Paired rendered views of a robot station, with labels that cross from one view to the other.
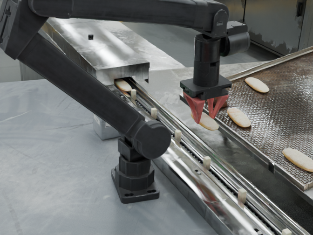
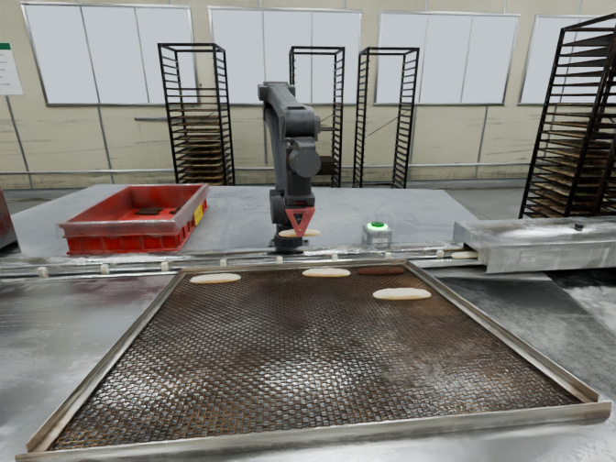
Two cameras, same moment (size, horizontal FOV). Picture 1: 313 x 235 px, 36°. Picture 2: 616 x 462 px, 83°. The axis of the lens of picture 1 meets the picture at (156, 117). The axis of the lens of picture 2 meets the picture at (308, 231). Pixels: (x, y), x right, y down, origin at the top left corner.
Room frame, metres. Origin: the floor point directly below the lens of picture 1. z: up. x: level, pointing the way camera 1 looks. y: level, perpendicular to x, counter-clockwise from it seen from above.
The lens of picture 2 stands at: (1.31, -0.83, 1.24)
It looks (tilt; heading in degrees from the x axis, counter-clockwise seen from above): 21 degrees down; 111
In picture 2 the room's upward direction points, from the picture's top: straight up
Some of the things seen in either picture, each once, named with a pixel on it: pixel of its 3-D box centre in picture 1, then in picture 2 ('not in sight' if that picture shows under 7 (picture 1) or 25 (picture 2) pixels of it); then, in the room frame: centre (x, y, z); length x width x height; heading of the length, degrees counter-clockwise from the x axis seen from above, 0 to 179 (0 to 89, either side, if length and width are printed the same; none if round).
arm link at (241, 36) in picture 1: (221, 29); (303, 144); (1.02, -0.14, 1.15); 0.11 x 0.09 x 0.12; 123
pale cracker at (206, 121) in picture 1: (204, 119); (299, 232); (1.00, -0.11, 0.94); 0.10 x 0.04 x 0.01; 27
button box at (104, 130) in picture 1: (110, 125); (376, 244); (1.15, 0.12, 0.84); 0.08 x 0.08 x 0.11; 27
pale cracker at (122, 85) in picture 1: (122, 84); (469, 255); (1.40, 0.11, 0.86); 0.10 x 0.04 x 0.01; 27
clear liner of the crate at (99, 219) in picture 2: not in sight; (148, 213); (0.38, 0.04, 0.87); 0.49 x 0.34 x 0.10; 116
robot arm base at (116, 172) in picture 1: (134, 170); (288, 236); (0.90, 0.04, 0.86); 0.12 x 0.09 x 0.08; 17
